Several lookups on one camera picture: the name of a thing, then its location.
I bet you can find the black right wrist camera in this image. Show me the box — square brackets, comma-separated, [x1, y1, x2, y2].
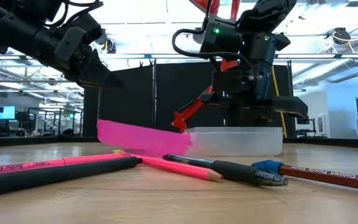
[211, 70, 244, 94]

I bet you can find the pink pencil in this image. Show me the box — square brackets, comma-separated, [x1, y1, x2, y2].
[112, 149, 224, 182]

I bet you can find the computer monitor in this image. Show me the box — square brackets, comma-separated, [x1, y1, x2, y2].
[0, 105, 17, 121]

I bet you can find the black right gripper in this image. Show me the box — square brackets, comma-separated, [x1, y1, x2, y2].
[200, 77, 310, 128]

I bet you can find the clear supply box pink lid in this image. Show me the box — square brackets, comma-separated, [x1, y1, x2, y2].
[96, 119, 284, 157]

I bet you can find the matte black pen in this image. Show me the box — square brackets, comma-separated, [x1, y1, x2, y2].
[0, 156, 143, 197]

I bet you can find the small black monitor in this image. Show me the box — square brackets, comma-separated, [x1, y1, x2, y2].
[295, 115, 316, 138]

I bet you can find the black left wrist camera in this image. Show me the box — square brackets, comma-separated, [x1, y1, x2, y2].
[68, 12, 104, 44]

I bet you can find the red desk lamp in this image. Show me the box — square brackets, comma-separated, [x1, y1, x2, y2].
[171, 0, 241, 134]

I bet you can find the black partition screen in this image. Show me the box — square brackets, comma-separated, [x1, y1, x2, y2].
[81, 60, 295, 138]

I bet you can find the black ceiling spotlight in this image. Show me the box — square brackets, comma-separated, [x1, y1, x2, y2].
[103, 37, 117, 54]
[333, 27, 352, 45]

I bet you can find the black workstation frame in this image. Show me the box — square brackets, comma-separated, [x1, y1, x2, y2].
[16, 106, 84, 138]

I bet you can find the silver ceiling duct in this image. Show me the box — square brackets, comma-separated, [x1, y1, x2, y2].
[291, 57, 358, 86]

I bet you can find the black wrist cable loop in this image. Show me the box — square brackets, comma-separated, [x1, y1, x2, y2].
[170, 27, 255, 82]

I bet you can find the brown pencil blue cap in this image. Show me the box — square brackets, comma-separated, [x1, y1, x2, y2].
[251, 159, 358, 193]

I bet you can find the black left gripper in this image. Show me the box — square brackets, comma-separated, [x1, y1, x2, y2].
[32, 26, 126, 90]

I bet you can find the clear black gel pen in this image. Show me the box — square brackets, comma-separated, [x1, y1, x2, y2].
[162, 152, 289, 187]

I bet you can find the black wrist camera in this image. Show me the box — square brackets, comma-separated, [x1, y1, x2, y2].
[68, 12, 104, 44]
[211, 70, 244, 94]

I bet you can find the pink highlighter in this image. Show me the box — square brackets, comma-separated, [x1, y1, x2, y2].
[0, 152, 127, 175]

